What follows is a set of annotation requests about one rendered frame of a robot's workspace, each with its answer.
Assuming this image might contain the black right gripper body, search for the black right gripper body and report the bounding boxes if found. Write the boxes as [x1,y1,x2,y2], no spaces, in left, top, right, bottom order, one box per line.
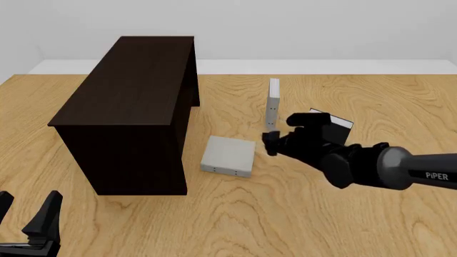
[277,126,325,163]

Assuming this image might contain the thick grey book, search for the thick grey book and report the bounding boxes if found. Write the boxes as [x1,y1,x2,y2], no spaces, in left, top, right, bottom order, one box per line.
[200,135,257,178]

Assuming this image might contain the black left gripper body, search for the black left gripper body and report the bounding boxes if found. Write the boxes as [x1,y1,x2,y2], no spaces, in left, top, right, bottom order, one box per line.
[0,238,61,257]

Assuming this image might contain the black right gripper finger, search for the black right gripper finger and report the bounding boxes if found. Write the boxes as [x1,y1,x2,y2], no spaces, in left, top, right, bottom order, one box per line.
[262,131,283,157]

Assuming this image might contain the thin grey white book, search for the thin grey white book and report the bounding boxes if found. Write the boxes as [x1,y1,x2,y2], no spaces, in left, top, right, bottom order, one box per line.
[264,77,281,129]

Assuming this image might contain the dark brown wooden cabinet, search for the dark brown wooden cabinet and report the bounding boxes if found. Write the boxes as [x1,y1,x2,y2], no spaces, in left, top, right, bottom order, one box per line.
[47,36,201,197]

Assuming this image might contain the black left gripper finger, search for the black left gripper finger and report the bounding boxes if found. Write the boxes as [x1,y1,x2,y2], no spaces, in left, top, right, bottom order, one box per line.
[21,190,64,244]
[0,191,16,226]

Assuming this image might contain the black book with white pages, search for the black book with white pages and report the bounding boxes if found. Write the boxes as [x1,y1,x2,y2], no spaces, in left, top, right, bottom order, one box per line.
[308,107,355,147]

